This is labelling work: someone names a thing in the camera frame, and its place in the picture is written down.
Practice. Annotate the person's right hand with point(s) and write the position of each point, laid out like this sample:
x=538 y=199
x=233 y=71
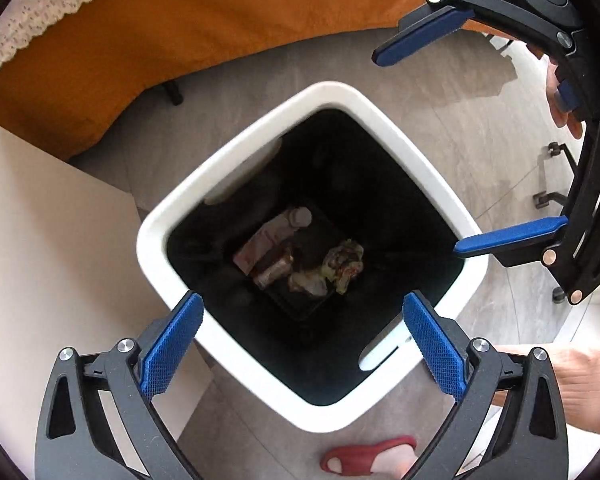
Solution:
x=552 y=105

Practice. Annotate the crumpled green wrapper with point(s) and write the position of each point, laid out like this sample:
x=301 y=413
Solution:
x=345 y=260

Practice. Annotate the white lace cloth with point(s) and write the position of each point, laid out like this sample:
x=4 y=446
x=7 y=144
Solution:
x=40 y=10

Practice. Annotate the red slipper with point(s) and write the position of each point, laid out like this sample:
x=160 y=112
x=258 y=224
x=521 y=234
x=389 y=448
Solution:
x=360 y=457

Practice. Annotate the beige furniture panel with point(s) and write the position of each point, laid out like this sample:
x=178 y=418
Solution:
x=45 y=260

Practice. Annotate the orange bedsheet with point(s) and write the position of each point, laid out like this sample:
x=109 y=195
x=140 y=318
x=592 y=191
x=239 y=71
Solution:
x=230 y=20

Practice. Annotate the crumpled pale wrapper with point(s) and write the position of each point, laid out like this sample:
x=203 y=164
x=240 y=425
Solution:
x=307 y=282

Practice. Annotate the white trash bin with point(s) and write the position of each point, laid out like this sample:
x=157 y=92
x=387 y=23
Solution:
x=230 y=160

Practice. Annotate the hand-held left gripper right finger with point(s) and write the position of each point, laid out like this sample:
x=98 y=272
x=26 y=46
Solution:
x=432 y=345

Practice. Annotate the person's left foot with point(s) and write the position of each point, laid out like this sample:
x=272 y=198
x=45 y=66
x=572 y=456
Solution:
x=397 y=465

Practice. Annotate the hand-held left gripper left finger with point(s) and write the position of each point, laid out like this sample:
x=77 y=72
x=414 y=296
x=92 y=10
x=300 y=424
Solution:
x=172 y=345

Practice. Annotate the black bed leg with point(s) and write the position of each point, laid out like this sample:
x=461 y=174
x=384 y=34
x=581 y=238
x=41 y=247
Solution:
x=172 y=92

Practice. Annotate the brown cylindrical wrapper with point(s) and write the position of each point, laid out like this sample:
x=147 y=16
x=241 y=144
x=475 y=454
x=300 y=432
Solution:
x=275 y=272

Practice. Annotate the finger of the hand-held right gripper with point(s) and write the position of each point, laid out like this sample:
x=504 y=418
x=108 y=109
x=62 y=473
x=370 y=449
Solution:
x=510 y=237
x=420 y=35

